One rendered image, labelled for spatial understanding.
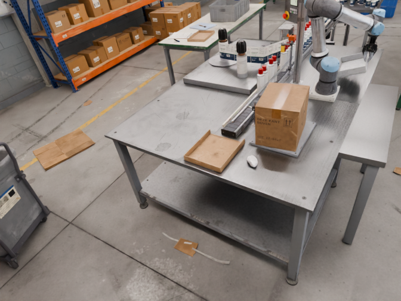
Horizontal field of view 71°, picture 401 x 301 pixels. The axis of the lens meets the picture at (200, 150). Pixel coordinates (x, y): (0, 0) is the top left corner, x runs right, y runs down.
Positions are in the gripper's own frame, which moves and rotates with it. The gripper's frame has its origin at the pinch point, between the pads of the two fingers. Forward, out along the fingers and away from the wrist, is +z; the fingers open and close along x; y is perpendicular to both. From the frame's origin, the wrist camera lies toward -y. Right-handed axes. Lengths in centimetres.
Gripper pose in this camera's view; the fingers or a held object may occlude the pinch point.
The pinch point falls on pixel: (367, 60)
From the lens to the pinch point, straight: 255.6
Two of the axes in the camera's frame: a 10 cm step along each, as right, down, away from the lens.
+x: 9.1, 1.7, -3.9
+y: -4.0, 6.1, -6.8
